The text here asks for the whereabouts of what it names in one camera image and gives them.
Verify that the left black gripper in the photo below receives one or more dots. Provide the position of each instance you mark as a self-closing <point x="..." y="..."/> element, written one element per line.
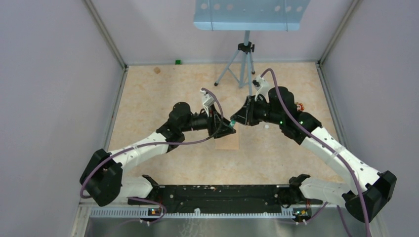
<point x="213" y="121"/>

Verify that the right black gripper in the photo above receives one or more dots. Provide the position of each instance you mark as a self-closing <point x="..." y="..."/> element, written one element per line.
<point x="246" y="114"/>

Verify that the peach envelope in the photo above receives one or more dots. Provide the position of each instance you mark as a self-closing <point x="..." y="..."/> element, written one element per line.
<point x="229" y="142"/>

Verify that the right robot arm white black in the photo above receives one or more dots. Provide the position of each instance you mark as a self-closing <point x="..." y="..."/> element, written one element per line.
<point x="365" y="190"/>

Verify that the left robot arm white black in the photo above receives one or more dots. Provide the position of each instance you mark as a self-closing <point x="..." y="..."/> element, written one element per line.
<point x="103" y="179"/>

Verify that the red toy block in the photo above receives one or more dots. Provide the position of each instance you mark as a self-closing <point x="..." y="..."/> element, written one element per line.
<point x="299" y="107"/>

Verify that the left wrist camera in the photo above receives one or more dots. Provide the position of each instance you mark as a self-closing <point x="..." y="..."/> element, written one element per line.
<point x="207" y="101"/>

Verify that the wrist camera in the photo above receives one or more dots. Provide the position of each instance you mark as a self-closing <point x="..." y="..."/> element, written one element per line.
<point x="207" y="101"/>
<point x="262" y="87"/>

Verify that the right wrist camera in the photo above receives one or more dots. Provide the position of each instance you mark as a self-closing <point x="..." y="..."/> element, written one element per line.
<point x="262" y="87"/>

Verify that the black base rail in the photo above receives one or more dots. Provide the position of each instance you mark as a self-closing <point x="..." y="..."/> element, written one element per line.
<point x="226" y="199"/>

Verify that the white cable duct strip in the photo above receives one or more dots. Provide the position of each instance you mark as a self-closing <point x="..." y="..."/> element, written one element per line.
<point x="144" y="213"/>

